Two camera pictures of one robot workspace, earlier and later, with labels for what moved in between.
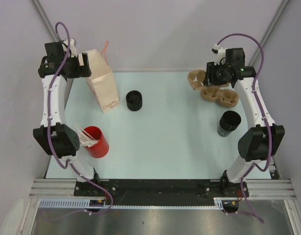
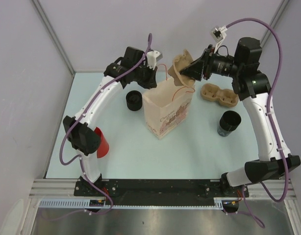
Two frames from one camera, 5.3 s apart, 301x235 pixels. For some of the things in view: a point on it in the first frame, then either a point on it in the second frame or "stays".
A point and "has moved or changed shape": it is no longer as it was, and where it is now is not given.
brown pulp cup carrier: [196, 78] has moved or changed shape
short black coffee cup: [134, 100] stays
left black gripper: [81, 71] to [151, 83]
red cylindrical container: [100, 149] stays
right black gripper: [211, 78] to [194, 70]
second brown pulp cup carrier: [226, 98] stays
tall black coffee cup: [229, 121] stays
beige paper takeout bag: [102, 80] to [167, 107]
